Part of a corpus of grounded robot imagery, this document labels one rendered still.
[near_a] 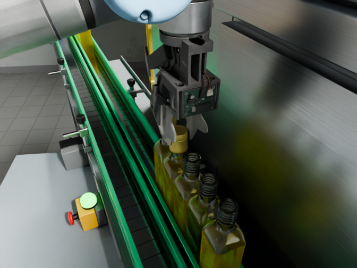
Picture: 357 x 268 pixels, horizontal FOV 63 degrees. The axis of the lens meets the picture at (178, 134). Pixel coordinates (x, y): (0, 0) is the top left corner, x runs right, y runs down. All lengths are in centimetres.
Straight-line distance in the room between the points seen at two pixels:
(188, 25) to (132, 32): 307
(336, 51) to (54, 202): 88
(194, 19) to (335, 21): 17
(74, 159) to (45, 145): 149
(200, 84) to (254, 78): 13
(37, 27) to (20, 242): 80
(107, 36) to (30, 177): 255
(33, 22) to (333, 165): 38
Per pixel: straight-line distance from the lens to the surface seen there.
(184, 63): 40
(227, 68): 58
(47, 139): 262
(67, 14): 22
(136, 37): 347
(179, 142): 54
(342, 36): 40
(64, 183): 107
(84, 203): 86
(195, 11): 39
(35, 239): 96
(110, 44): 352
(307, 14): 43
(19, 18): 22
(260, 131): 53
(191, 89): 42
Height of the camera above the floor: 148
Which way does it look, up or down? 37 degrees down
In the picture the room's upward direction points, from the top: straight up
